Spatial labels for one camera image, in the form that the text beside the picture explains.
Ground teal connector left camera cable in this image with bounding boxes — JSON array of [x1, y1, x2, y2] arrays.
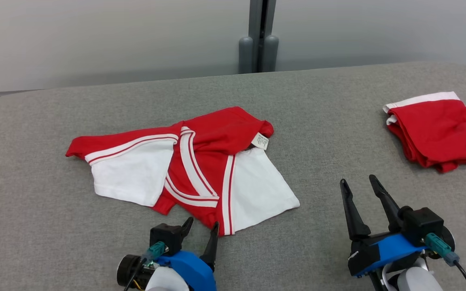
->
[[123, 242, 165, 291]]

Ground teal connector camera cable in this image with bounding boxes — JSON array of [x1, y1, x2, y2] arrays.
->
[[123, 242, 165, 291], [424, 232, 466, 291]]

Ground red and white shirt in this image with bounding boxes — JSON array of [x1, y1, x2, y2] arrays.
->
[[65, 106, 301, 237]]

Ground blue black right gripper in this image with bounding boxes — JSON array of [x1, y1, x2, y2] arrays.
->
[[340, 175, 432, 277]]

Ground grey fabric work surface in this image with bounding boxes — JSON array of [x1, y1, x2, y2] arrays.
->
[[0, 61, 466, 291]]

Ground red shorts with white band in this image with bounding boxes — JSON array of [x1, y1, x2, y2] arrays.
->
[[382, 91, 466, 173]]

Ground grey partition post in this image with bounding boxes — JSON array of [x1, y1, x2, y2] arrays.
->
[[248, 0, 277, 73]]

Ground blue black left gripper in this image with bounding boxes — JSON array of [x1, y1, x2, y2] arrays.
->
[[154, 217, 220, 291]]

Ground grey cylindrical post foot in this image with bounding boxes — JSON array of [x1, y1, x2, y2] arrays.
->
[[262, 35, 279, 72], [239, 36, 254, 74]]

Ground teal connector right camera cable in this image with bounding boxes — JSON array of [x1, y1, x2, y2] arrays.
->
[[424, 232, 466, 291]]

